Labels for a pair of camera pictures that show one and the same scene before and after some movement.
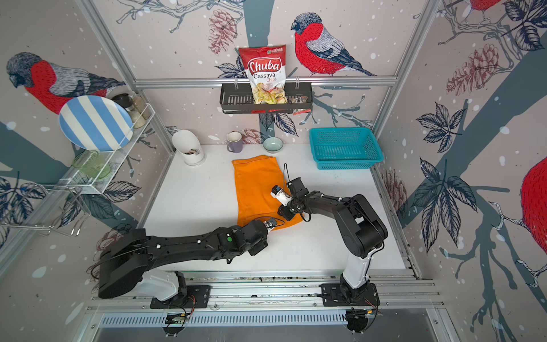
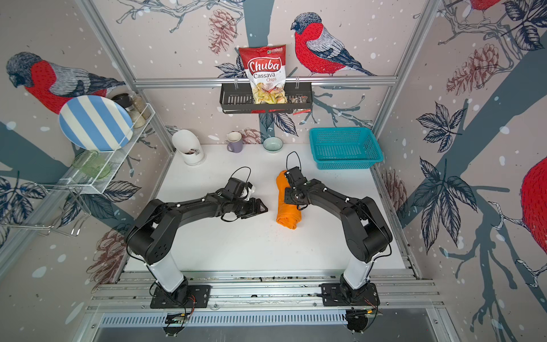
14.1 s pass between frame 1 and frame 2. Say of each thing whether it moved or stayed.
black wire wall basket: stayed
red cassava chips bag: stayed
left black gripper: moved
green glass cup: stayed
